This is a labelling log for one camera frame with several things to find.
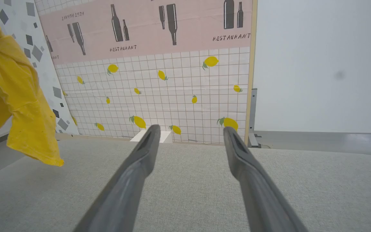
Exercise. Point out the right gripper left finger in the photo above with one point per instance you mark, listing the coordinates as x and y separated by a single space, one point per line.
130 180

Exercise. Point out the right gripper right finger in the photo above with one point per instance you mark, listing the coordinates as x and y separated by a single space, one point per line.
256 193

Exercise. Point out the yellow cartoon face t-shirt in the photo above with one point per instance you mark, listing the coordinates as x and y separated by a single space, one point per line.
21 96

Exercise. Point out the white box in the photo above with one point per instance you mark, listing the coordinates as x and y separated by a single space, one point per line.
166 137

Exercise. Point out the lemon and bottle print backdrop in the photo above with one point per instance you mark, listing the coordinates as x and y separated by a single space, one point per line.
172 80

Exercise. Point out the white grey terrazzo print panel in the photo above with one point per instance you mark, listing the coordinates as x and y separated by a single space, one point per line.
48 74

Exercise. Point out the grey metal panel bracket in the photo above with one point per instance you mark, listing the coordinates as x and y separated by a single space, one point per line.
253 112

